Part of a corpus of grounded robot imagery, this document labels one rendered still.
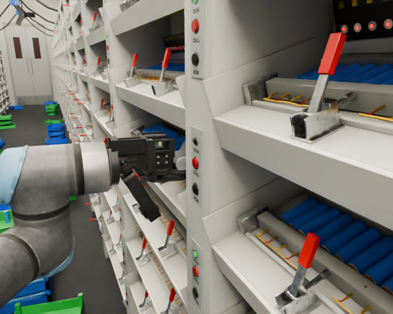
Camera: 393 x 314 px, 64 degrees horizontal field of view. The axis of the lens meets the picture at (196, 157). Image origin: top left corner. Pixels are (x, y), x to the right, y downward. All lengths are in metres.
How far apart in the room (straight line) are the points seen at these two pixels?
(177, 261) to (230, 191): 0.35
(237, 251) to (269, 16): 0.32
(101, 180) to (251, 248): 0.26
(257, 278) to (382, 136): 0.23
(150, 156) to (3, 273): 0.27
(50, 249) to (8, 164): 0.15
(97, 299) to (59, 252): 1.26
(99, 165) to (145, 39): 0.66
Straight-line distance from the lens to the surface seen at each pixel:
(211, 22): 0.43
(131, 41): 1.11
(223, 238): 0.50
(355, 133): 0.30
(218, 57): 0.42
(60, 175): 0.54
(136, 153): 0.57
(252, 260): 0.45
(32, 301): 1.89
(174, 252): 0.81
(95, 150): 0.55
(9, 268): 0.53
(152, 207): 0.62
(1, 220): 1.89
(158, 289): 1.02
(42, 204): 0.55
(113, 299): 1.82
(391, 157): 0.26
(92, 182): 0.55
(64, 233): 0.60
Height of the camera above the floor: 1.16
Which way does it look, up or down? 17 degrees down
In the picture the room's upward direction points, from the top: straight up
